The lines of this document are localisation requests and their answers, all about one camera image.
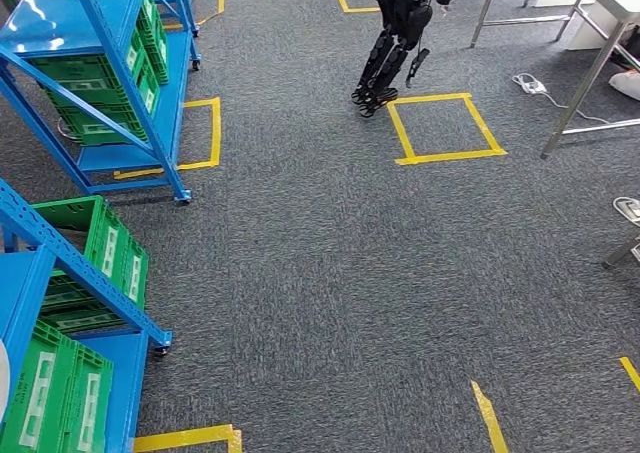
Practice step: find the blue metal shelf rack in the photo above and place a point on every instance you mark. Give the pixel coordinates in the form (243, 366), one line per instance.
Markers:
(50, 22)
(186, 3)
(130, 384)

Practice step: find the stainless steel workbench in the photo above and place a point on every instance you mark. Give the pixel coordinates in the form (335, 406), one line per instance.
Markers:
(620, 254)

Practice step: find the yellow floor tape outline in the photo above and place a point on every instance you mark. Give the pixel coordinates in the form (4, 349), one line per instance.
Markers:
(490, 420)
(450, 156)

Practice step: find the black humanoid robot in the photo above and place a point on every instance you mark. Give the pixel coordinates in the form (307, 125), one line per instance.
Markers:
(404, 13)

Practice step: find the white power strip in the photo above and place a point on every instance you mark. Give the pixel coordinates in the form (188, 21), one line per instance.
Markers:
(532, 86)

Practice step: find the white plastic bag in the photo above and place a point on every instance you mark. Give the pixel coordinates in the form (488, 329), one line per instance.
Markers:
(627, 86)

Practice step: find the grey wheel hubcap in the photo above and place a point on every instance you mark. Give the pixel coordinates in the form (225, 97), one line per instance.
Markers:
(3, 377)

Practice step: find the steel frame table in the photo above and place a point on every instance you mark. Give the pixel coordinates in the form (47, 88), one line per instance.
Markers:
(585, 92)
(485, 13)

